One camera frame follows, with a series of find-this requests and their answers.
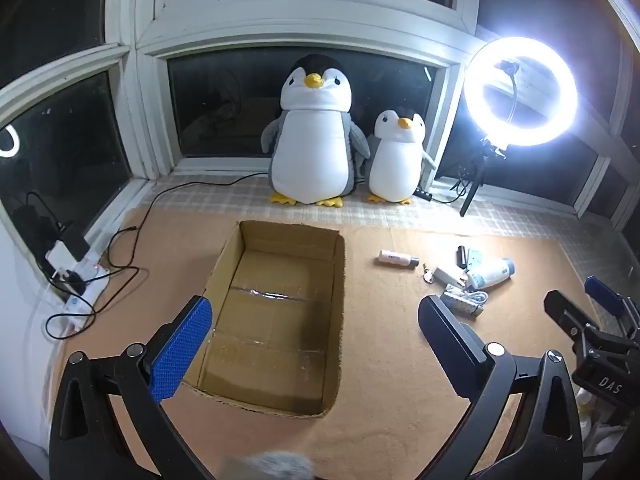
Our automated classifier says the white power strip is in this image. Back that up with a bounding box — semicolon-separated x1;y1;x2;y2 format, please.
52;260;111;332

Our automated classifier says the ring light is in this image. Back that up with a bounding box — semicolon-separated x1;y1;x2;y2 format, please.
462;36;580;147

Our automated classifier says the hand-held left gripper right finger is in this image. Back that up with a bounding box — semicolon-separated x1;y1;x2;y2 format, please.
417;294;586;480

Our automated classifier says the large penguin plush toy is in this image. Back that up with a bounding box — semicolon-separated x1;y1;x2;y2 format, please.
260;53;372;208

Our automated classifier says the grey fuzzy microphone cover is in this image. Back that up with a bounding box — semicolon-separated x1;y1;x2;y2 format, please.
219;449;317;480

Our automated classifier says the long black cable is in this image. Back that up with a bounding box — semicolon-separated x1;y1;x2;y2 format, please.
106;172;273;273

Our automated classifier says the black plug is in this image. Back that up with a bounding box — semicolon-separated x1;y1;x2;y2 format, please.
55;270;87;296

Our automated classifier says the black cable with inline remote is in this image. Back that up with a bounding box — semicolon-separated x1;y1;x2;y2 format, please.
414;180;473;204

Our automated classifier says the person's right hand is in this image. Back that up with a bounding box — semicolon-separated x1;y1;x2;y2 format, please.
575;387;631;461

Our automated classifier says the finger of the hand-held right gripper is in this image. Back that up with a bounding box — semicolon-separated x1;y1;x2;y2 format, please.
544;289;608;356
584;275;640;333

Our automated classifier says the cardboard box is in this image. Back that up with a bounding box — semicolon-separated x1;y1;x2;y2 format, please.
181;220;347;418

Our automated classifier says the checked cloth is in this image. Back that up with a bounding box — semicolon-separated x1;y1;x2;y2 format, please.
95;170;640;311

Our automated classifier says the small penguin plush toy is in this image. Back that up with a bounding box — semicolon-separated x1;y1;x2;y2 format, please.
366;109;437;206

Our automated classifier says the white lotion bottle blue cap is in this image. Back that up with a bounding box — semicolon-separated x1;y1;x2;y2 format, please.
465;257;516;289

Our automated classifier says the small white cosmetic tube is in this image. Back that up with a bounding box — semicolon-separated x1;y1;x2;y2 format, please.
378;249;419;269

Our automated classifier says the white cable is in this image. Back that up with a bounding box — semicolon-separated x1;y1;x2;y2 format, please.
444;284;490;307

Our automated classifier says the white monogram lighter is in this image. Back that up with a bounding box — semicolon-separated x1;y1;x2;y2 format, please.
452;296;485;318

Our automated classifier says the small white box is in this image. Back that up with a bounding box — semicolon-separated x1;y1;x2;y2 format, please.
432;266;467;287

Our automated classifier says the black tripod stand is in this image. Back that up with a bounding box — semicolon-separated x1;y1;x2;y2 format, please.
459;135;506;218

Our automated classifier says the white charger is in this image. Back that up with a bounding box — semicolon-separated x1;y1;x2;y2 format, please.
45;242;76;273

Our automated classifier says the black power adapter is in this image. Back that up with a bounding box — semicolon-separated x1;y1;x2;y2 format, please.
57;225;92;261

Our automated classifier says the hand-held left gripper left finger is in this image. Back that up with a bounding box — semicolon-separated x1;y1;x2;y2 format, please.
48;296;216;480

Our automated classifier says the tan cork mat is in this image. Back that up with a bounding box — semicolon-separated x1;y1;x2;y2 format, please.
50;205;623;480

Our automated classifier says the white window frame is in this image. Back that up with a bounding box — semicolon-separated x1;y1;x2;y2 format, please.
0;0;640;221

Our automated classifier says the looped black cable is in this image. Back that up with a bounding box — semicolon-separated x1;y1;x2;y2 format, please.
45;267;141;342

